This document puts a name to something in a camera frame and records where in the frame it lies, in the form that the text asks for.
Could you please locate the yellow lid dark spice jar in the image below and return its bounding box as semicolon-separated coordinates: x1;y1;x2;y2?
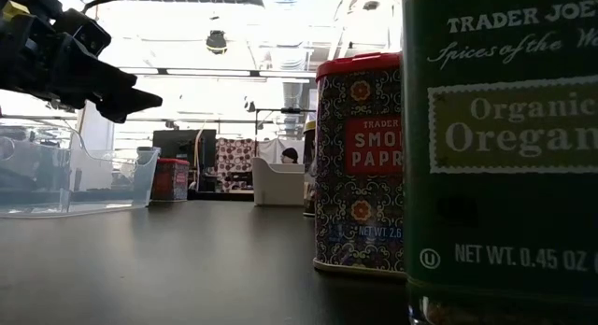
302;120;318;218

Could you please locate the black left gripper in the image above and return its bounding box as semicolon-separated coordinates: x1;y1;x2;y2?
0;0;164;124

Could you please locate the green lid oregano spice jar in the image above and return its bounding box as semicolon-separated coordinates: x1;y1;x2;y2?
401;0;598;325

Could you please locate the red lid smoked paprika tin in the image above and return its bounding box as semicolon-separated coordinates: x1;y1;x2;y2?
312;51;406;280
149;157;192;204

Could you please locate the clear plastic storage bin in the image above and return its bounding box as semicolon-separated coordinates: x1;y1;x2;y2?
0;119;163;219

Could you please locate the silver ventilation duct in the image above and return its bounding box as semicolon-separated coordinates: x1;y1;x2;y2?
281;80;307;130

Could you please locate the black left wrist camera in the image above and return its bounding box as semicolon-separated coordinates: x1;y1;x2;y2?
69;10;112;55

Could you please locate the long ceiling light strip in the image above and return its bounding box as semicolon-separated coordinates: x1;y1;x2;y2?
119;65;319;81

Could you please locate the black monitor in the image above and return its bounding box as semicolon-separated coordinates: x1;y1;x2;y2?
152;128;219;170

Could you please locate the white column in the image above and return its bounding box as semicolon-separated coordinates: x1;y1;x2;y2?
74;103;117;191

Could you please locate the black overhead camera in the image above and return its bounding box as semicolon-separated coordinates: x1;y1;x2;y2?
205;29;229;55

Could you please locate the white plastic storage bin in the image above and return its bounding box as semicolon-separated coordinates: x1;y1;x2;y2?
250;156;307;207

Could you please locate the red white patterned cloth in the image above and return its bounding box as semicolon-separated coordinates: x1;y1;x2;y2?
215;137;256;192

